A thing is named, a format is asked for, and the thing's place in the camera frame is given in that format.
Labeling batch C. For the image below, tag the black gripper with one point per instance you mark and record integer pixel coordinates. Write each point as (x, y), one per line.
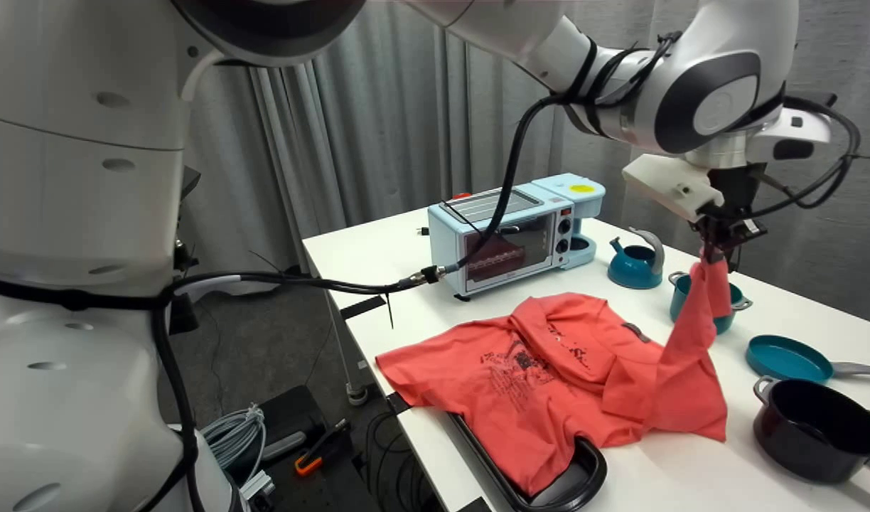
(736, 194)

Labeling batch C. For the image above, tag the orange printed shirt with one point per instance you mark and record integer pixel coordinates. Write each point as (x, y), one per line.
(508, 400)

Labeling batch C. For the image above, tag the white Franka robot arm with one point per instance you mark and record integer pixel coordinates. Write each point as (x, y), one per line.
(75, 188)

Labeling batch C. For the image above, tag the teal toy pot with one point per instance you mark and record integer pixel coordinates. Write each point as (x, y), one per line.
(675, 291)

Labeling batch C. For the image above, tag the teal toy kettle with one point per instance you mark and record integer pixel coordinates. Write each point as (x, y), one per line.
(634, 271)

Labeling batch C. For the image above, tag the teal toy pan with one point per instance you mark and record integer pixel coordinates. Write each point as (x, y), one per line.
(786, 359)

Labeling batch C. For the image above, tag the light blue toaster oven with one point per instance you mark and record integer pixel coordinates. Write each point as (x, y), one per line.
(577, 204)

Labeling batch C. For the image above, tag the black plastic tray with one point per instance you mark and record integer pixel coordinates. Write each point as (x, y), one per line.
(577, 485)

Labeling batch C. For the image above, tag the grey curtain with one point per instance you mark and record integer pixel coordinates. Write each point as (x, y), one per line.
(408, 116)

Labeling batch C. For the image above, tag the long black tape strip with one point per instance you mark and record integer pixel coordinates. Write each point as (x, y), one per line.
(358, 309)

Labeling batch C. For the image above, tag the black floor box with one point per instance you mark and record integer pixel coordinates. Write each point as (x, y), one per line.
(288, 413)

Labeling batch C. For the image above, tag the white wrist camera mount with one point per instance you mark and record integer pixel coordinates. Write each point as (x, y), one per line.
(665, 185)

